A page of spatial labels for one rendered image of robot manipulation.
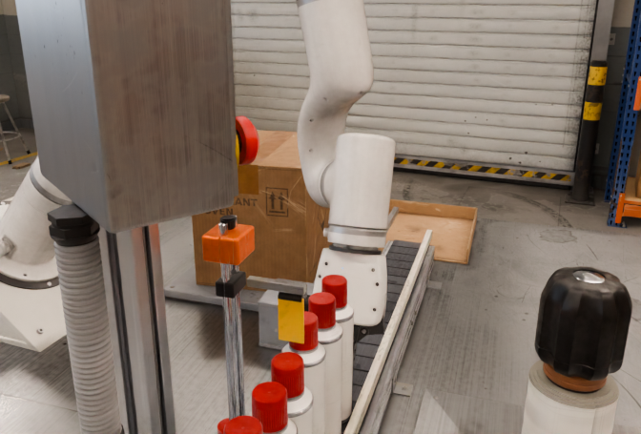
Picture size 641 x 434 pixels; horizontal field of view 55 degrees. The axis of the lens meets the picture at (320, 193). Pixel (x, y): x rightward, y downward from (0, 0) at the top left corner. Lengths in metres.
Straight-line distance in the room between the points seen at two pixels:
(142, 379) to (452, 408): 0.46
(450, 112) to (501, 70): 0.50
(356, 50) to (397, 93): 4.26
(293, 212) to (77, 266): 0.76
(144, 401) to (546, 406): 0.40
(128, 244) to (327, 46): 0.39
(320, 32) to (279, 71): 4.58
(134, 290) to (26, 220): 0.65
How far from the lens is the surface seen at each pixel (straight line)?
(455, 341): 1.17
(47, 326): 1.25
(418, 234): 1.63
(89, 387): 0.52
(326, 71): 0.83
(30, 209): 1.22
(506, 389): 1.07
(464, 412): 0.93
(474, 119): 4.99
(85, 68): 0.40
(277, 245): 1.22
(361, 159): 0.84
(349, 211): 0.84
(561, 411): 0.67
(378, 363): 0.94
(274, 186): 1.18
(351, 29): 0.83
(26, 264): 1.31
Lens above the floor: 1.44
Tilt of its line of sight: 18 degrees down
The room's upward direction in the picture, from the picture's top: straight up
